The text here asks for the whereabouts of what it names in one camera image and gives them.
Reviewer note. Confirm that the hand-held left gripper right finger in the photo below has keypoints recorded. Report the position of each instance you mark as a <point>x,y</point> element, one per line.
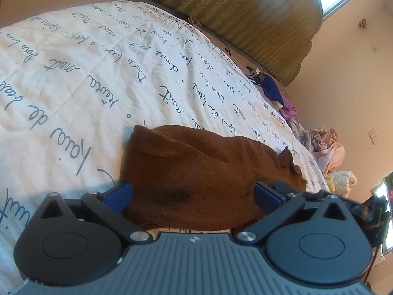
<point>264,197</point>

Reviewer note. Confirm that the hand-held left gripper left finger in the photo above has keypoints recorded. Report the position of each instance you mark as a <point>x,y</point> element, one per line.
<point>120,194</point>

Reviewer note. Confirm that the brown knit garment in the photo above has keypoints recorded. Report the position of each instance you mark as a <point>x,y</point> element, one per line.
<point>199,166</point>

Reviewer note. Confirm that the pile of pastel clothes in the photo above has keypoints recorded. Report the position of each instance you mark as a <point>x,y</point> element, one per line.
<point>325,150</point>

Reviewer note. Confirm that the yellow cloth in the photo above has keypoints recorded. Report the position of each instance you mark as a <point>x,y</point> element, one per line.
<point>329,182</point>

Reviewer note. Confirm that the cream quilted blanket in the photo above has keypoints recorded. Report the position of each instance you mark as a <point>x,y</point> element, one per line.
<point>344,179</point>

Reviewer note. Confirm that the purple cloth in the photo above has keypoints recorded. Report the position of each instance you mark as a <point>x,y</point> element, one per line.
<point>288,109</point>

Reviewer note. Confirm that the blue cloth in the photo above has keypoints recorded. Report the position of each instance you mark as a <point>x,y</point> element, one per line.
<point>271,87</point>

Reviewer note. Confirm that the dark object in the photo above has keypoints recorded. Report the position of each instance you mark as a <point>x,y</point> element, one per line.
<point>374,212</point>

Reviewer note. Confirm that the bright glass pane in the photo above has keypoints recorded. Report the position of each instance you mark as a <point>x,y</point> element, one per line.
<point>385,187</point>

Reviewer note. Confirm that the dark small cloth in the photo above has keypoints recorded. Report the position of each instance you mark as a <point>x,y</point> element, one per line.
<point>254,74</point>

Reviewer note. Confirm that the white script-printed blanket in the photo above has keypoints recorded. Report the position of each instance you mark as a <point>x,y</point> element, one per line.
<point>76,67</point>

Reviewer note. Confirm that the green ribbed headboard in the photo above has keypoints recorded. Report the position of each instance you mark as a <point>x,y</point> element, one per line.
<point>245,12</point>

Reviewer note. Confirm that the wall socket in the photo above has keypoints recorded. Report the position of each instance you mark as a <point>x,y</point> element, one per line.
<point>373,137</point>

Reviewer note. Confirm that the wall switch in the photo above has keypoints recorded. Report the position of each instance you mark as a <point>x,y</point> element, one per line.
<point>374,48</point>

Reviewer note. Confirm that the small wall ornament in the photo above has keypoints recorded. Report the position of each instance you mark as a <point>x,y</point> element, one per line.
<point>363,24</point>

